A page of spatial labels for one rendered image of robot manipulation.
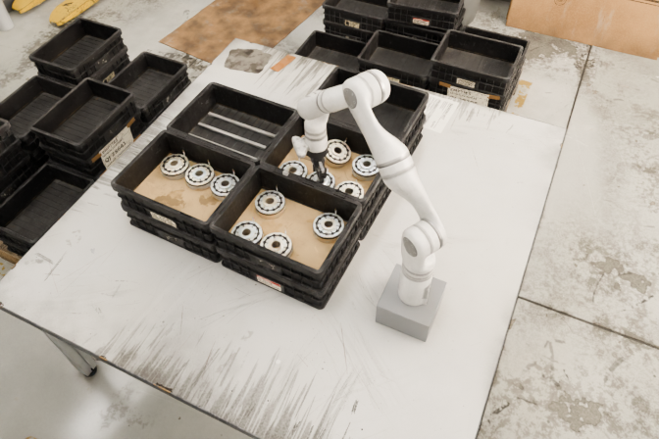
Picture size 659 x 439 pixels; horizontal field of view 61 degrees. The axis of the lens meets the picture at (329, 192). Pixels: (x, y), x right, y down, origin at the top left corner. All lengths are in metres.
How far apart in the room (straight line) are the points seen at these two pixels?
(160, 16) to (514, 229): 3.24
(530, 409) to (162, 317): 1.51
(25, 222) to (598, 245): 2.74
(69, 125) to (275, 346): 1.66
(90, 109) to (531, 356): 2.36
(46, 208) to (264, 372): 1.58
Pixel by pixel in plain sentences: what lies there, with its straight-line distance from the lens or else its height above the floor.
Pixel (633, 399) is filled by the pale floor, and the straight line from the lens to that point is 2.75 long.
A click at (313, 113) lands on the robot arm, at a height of 1.20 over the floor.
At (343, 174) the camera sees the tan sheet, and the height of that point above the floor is 0.83.
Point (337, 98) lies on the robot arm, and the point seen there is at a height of 1.30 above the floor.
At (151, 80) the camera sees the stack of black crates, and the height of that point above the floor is 0.38.
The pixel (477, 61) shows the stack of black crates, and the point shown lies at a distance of 3.14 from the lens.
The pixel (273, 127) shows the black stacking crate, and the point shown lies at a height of 0.83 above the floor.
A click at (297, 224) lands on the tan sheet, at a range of 1.88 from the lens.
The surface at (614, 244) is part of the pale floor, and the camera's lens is 3.14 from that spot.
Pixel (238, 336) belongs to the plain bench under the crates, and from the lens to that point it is 1.84.
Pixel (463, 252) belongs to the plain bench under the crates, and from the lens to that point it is 2.01.
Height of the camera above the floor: 2.33
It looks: 50 degrees down
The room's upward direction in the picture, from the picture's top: 2 degrees counter-clockwise
